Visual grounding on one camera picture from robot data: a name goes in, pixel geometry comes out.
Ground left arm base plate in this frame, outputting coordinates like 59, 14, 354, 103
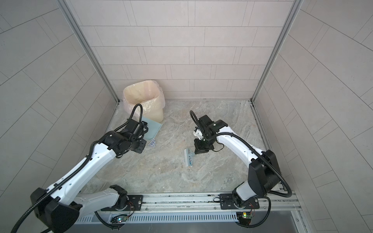
101, 195, 143, 211

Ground right circuit board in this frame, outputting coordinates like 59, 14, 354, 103
236, 212, 253, 227

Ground beige trash bin with bag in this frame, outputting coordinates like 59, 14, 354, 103
123, 80, 166, 123

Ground aluminium mounting rail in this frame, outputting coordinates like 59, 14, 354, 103
56, 191, 301, 215

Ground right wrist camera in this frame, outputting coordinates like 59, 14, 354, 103
193, 128, 204, 140

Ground circuit board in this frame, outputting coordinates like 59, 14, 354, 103
111, 215, 128, 224
236, 212, 253, 227

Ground grey-green plastic dustpan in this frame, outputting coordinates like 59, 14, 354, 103
142, 117, 162, 141

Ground white checked paper scrap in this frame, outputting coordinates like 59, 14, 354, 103
148, 139, 156, 147

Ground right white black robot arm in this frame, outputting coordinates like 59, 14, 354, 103
185, 110, 292, 208

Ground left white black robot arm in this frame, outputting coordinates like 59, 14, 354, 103
11, 103, 148, 233

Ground grey-green hand brush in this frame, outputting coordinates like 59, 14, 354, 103
184, 148, 195, 167

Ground left circuit board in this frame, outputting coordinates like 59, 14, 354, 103
111, 215, 128, 224

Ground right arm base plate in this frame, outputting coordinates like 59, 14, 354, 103
219, 193, 260, 210

